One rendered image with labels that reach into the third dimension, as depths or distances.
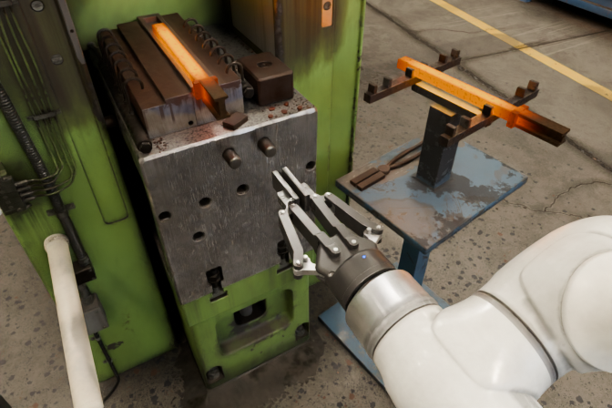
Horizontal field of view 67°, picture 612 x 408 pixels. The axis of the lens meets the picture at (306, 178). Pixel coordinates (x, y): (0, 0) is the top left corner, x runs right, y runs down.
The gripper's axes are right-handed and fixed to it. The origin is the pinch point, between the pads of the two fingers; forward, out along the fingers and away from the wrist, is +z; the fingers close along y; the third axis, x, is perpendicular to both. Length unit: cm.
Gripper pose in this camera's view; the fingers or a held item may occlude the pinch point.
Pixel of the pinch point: (290, 190)
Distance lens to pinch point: 65.4
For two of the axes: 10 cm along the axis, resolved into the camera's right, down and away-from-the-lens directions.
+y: 8.7, -3.1, 3.8
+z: -4.9, -5.6, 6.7
